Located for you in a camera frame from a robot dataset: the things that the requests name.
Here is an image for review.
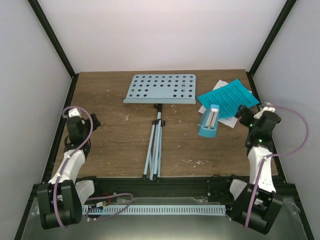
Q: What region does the light blue music stand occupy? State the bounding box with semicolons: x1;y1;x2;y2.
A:
123;73;196;181

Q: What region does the white sheet music page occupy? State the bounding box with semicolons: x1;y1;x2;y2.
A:
198;79;240;130

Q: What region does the blue sheet music page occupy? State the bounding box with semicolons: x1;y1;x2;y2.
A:
197;79;260;119

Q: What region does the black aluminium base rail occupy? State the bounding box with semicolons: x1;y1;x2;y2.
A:
32;176;296;203

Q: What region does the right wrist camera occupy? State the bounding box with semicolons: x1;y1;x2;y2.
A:
253;102;276;120

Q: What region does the light blue slotted cable duct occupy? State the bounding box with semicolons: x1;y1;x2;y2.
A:
82;205;226;216

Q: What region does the left black frame post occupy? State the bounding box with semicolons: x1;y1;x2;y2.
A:
26;0;77;78

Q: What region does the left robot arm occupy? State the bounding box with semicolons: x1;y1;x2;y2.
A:
36;107;102;230

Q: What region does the blue metronome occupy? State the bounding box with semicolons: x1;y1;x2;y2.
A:
198;104;220;138

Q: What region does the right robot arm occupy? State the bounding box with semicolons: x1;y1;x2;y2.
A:
222;104;283;235

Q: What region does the black frame post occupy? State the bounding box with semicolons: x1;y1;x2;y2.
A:
26;0;77;78
248;0;297;75

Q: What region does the right black frame post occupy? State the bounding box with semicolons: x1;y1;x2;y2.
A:
248;0;297;75

